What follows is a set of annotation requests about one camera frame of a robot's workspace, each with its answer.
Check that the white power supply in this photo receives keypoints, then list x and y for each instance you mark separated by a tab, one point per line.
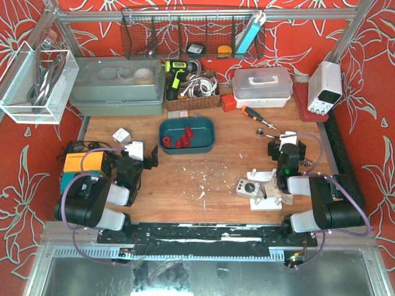
324	88

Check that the clear acrylic wall bin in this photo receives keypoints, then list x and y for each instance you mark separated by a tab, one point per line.
37	90

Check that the metal tee pipe fitting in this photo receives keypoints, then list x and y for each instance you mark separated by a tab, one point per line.
306	163

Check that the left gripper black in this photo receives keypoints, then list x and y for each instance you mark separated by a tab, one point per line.
147	162

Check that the green cordless drill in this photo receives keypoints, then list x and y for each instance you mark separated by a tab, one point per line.
179	70

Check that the teal plastic tray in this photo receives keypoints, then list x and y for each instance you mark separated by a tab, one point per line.
204	135

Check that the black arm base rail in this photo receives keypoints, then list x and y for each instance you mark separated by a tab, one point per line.
205	240

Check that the blue white box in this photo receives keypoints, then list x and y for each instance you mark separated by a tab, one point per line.
244	39

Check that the silver ratchet wrench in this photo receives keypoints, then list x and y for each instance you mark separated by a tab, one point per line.
261	132

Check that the white cube adapter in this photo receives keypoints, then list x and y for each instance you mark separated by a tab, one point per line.
122	137

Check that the large red spring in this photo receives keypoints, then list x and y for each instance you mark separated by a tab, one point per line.
189	132

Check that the black wire wall basket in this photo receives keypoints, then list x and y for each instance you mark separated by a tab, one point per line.
165	31

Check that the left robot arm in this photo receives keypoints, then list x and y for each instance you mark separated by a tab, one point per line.
84	199

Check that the black round tape measure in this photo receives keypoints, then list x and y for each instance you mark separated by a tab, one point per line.
195	50

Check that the red spring small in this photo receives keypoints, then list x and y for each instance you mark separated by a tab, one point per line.
183	142

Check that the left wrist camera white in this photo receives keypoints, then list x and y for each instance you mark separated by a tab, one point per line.
134	150

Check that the white knit work glove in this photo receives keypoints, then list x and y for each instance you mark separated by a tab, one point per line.
276	195

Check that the bagged white switch box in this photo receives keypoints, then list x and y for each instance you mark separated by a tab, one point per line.
247	188

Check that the orange black screwdriver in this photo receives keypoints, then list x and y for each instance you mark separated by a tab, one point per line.
251	113

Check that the red power cube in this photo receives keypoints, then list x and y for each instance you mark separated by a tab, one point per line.
228	103

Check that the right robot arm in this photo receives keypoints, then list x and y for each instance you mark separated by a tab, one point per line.
336	204

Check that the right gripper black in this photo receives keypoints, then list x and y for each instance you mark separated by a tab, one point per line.
274	149

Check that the white plastic toolbox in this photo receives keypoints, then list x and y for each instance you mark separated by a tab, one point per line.
262	87

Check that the wicker basket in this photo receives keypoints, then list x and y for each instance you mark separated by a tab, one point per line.
194	103

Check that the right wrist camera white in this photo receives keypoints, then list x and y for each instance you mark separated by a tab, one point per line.
288	137

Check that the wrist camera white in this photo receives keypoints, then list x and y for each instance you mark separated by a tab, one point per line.
288	137
134	150

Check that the orange teal device box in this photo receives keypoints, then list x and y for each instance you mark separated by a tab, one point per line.
96	162

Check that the grey plastic storage box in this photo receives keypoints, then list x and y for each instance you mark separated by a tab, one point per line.
116	86

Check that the white peg base plate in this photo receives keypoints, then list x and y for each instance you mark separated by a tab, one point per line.
261	203

